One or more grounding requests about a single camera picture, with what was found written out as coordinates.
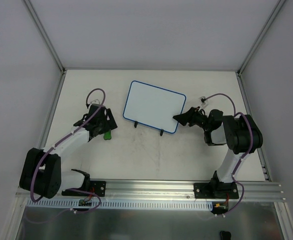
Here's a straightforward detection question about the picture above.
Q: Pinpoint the green black whiteboard eraser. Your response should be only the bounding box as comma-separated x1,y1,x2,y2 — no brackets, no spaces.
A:
103,131,112,141

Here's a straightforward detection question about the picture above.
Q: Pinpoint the blue framed whiteboard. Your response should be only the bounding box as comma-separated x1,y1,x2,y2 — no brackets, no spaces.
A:
122,80,187,134

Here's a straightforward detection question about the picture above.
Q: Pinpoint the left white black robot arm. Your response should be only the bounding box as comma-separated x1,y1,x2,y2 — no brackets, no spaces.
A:
19,104,118,203

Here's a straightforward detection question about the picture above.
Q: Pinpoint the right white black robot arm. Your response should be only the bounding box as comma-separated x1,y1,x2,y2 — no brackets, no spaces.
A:
173,107,263,199

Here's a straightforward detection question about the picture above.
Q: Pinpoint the black object at bottom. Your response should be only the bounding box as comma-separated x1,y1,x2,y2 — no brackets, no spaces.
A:
219,231,232,240

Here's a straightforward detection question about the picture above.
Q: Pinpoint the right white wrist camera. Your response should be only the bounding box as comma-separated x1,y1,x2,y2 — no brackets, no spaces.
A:
199,96,209,109

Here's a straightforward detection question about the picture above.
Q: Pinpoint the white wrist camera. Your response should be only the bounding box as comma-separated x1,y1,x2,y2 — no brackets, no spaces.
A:
199,96,209,109
90,99,101,105

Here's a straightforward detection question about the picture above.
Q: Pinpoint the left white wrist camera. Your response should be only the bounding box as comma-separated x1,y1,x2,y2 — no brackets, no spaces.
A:
90,99,101,105

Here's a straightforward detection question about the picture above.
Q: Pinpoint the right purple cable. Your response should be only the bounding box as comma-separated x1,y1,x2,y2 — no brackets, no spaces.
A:
201,93,254,218

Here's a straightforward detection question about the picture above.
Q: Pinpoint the purple cable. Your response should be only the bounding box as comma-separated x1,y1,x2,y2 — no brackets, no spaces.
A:
23,88,107,224
201,93,254,218

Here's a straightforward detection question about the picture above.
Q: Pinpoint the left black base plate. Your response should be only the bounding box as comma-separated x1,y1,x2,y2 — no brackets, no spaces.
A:
61,180,107,198

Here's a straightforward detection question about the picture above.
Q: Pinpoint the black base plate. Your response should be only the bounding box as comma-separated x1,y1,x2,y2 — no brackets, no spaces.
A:
193,182,239,200
61,180,107,198

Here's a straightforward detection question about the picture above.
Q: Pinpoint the aluminium mounting rail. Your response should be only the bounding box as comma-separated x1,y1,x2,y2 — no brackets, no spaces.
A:
15,176,287,202

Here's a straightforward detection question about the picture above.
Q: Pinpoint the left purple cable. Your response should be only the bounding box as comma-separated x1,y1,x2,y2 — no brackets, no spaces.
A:
23,88,107,224

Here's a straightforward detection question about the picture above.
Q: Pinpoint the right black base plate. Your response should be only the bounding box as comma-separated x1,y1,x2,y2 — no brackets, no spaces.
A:
193,182,239,200

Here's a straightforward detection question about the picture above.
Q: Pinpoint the white slotted cable duct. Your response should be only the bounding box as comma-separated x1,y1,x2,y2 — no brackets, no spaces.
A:
26,198,213,212

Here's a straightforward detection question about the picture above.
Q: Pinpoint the right aluminium frame post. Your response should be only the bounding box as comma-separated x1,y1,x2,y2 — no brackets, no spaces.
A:
237,0,287,76

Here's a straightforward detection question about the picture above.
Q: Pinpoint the aluminium frame post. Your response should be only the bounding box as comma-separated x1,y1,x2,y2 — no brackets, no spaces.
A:
22,0,66,75
237,0,287,76

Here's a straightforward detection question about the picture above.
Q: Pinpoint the left aluminium frame post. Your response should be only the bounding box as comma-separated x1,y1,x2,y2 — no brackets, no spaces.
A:
22,0,66,75

